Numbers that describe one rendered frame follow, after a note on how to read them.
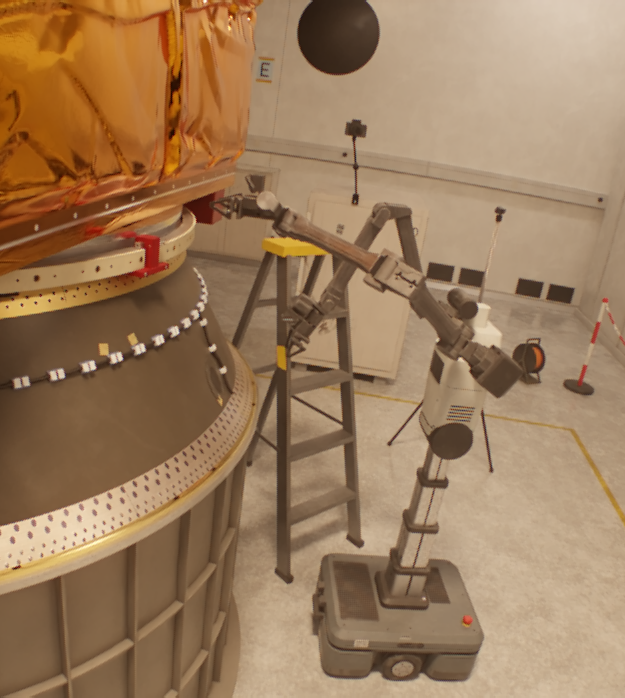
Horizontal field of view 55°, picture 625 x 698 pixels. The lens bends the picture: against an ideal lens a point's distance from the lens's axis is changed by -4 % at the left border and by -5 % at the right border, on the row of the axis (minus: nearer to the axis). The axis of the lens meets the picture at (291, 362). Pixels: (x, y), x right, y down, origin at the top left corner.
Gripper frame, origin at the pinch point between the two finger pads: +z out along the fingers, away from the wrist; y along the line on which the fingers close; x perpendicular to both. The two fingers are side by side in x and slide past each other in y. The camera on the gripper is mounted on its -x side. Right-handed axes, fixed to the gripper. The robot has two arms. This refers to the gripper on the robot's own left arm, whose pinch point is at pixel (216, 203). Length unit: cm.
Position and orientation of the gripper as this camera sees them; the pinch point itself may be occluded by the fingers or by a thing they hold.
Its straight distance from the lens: 201.7
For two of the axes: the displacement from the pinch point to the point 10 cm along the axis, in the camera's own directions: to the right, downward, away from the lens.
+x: -1.3, 9.2, 3.7
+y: -1.6, 3.5, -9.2
